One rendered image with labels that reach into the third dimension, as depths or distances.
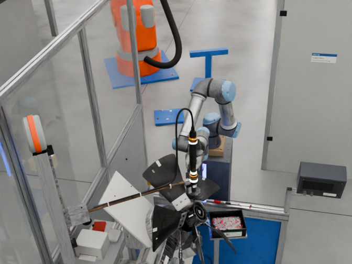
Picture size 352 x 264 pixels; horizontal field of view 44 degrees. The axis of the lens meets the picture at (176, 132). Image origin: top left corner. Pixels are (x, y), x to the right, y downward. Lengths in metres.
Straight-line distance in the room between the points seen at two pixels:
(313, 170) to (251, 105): 3.01
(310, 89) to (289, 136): 0.54
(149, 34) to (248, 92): 1.55
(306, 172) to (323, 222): 1.53
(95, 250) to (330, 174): 1.41
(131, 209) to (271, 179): 2.30
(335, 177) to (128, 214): 1.19
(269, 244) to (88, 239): 1.26
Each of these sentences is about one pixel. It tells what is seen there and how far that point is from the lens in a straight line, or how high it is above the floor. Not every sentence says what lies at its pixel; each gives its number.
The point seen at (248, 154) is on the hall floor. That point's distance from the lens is 4.71.
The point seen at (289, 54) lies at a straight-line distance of 3.85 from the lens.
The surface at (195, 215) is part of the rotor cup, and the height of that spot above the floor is 1.24.
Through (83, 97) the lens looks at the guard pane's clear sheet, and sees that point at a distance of 2.61.
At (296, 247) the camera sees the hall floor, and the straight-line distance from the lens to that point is 3.87.
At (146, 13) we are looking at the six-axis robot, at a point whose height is 0.93.
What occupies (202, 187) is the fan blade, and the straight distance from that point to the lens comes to 2.55.
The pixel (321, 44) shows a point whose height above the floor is 1.40.
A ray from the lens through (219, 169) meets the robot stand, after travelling 3.06.
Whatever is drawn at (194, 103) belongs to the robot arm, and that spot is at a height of 1.54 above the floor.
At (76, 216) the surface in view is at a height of 1.39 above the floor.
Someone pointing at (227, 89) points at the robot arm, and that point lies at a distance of 2.56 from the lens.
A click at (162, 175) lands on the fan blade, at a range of 2.32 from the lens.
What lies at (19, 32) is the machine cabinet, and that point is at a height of 0.69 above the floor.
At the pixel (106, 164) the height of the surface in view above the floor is 1.02.
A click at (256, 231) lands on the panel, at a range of 3.06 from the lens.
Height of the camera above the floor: 2.90
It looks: 35 degrees down
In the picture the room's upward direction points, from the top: 3 degrees counter-clockwise
